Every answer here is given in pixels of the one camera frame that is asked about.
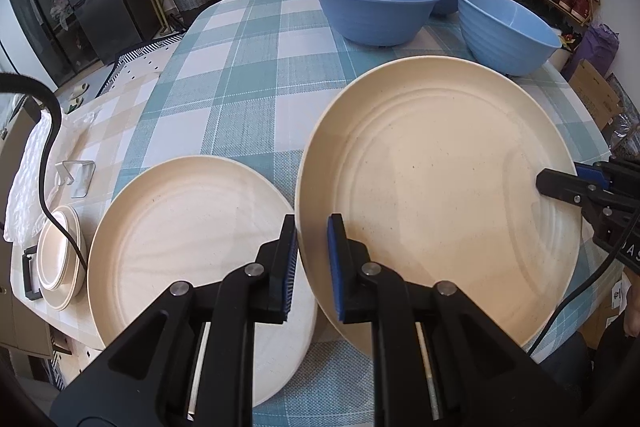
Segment black and white patterned rug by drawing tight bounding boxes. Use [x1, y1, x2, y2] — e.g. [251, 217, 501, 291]
[96, 32, 187, 98]

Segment white plastic bag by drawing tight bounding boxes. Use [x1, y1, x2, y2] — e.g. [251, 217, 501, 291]
[4, 109, 97, 244]

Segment purple bag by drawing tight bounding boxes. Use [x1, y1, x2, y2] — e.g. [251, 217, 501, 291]
[561, 24, 621, 81]

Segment stack of small beige plates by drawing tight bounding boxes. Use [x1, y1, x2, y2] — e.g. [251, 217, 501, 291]
[42, 207, 88, 312]

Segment teal checked tablecloth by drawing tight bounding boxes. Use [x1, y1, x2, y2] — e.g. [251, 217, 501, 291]
[50, 0, 615, 427]

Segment pair of beige slippers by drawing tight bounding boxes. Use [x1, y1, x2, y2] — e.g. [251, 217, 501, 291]
[66, 84, 89, 114]

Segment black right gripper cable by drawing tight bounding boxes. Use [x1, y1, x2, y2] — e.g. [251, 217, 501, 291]
[526, 251, 622, 354]

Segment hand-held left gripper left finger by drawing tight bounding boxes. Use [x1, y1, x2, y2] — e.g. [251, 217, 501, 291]
[49, 214, 300, 427]

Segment large cream plate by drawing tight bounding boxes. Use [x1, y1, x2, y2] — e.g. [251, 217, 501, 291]
[86, 155, 319, 408]
[295, 55, 584, 358]

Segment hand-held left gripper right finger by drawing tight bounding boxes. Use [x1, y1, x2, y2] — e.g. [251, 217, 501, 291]
[326, 213, 587, 427]

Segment person's dark trousers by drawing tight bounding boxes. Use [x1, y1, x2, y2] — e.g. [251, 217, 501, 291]
[539, 297, 640, 410]

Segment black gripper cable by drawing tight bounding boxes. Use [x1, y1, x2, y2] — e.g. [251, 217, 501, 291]
[526, 251, 622, 354]
[0, 75, 92, 270]

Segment clear acrylic stand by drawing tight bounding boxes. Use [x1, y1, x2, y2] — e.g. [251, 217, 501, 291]
[56, 160, 96, 198]

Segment black clip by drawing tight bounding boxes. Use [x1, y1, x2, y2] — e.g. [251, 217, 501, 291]
[22, 246, 42, 303]

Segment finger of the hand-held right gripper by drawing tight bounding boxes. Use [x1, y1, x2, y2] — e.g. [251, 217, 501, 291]
[536, 168, 616, 234]
[574, 158, 640, 190]

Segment small cream plate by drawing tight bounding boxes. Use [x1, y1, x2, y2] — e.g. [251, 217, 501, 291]
[36, 205, 84, 292]

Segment cardboard box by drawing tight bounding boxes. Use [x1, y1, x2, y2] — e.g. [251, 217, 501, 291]
[567, 59, 624, 130]

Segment person's right forearm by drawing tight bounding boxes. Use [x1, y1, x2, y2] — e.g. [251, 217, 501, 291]
[625, 279, 640, 339]

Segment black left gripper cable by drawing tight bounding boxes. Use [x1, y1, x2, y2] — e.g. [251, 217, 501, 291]
[0, 75, 92, 270]

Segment dark glass-door cabinet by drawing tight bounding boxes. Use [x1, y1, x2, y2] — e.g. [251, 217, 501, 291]
[0, 0, 77, 86]

